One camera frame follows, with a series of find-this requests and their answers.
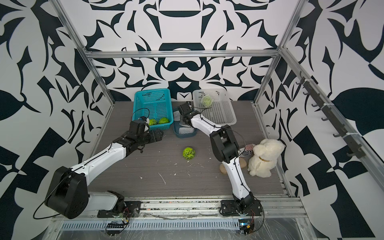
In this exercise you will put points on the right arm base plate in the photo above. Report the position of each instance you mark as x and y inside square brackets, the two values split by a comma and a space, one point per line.
[239, 208]

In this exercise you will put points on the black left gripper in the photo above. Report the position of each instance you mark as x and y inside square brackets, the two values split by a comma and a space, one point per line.
[159, 135]

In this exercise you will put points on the white plush toy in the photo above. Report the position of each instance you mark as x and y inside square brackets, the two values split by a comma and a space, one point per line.
[265, 157]

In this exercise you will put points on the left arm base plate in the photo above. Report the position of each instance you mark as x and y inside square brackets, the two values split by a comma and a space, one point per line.
[126, 209]

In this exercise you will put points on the teal perforated plastic basket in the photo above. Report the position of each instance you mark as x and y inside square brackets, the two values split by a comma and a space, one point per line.
[154, 104]

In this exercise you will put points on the green custard apple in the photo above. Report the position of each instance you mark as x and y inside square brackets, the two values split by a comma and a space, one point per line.
[153, 122]
[189, 153]
[163, 121]

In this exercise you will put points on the green custard apple front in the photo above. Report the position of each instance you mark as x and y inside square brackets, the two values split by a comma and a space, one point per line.
[153, 122]

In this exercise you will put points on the tan sponge block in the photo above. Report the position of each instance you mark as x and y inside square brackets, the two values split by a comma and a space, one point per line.
[243, 164]

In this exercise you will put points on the white perforated plastic basket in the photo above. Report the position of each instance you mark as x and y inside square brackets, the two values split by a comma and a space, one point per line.
[215, 105]

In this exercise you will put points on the black wall hook rail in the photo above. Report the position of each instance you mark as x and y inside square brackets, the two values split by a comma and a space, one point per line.
[333, 116]

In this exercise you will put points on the dark teal small tray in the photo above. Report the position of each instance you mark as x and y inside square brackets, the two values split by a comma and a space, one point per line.
[177, 125]

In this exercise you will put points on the white foam net back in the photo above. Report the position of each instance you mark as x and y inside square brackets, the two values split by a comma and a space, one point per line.
[177, 116]

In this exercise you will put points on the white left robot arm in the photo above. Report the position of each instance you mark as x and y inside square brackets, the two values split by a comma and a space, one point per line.
[68, 193]

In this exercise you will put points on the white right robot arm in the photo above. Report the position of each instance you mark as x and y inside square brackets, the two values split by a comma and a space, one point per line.
[226, 150]

